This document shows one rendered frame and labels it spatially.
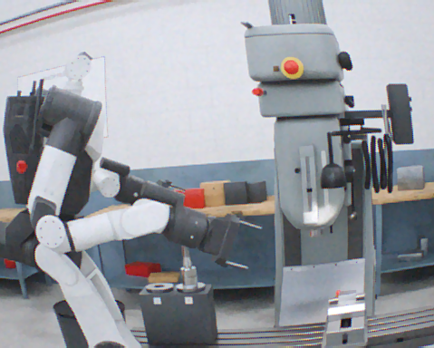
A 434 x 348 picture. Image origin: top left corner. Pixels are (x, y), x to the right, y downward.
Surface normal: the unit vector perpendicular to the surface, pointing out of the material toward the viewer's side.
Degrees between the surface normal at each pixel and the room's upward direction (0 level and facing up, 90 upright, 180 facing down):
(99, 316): 90
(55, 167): 88
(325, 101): 90
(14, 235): 90
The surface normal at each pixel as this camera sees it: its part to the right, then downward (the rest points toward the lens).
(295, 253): -0.22, 0.11
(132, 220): 0.30, 0.02
